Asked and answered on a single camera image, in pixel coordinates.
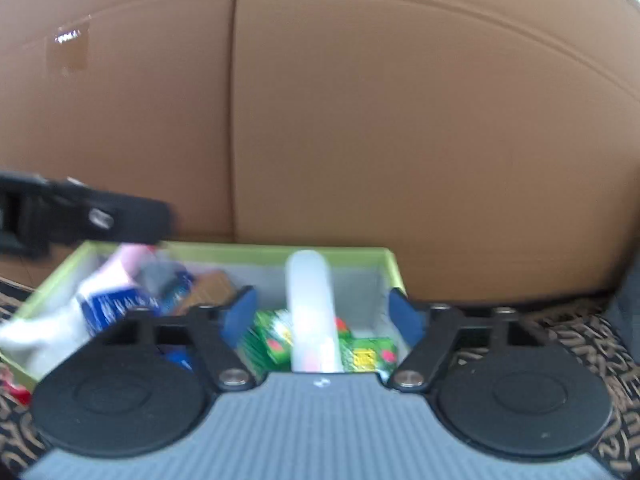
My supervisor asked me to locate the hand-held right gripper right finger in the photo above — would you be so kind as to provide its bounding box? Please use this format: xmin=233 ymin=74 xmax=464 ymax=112
xmin=386 ymin=287 xmax=549 ymax=394

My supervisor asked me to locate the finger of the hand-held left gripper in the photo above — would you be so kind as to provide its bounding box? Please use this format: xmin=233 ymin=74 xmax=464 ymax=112
xmin=0 ymin=171 xmax=174 ymax=260

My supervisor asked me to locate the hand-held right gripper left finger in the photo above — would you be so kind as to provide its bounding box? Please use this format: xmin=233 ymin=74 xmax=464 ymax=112
xmin=93 ymin=285 xmax=257 ymax=392

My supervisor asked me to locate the green printed packet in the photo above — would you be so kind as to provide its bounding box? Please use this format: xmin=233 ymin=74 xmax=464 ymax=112
xmin=239 ymin=310 xmax=399 ymax=379

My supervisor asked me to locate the small copper box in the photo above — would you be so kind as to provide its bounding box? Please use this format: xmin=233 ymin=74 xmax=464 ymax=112
xmin=177 ymin=270 xmax=239 ymax=317

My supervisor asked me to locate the steel wool scrubber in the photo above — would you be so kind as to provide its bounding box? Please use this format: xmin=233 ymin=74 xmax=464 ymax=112
xmin=137 ymin=255 xmax=174 ymax=296

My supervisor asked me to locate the pink and white work glove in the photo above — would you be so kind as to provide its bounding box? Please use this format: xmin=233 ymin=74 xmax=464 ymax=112
xmin=0 ymin=242 xmax=157 ymax=384
xmin=285 ymin=250 xmax=346 ymax=374

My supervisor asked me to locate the green cardboard box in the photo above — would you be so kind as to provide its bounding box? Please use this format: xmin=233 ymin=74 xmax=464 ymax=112
xmin=0 ymin=240 xmax=409 ymax=397

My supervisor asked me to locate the blue card box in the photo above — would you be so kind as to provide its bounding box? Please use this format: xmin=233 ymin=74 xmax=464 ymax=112
xmin=80 ymin=287 xmax=161 ymax=337

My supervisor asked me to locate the small blue item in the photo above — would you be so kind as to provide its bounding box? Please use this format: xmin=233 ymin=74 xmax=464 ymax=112
xmin=164 ymin=349 xmax=195 ymax=372

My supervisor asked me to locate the black patterned mat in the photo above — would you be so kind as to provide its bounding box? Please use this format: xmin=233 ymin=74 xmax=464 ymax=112
xmin=0 ymin=274 xmax=640 ymax=480

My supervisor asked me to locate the brown cardboard backdrop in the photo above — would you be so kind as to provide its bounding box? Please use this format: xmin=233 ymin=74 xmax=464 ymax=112
xmin=0 ymin=0 xmax=640 ymax=307

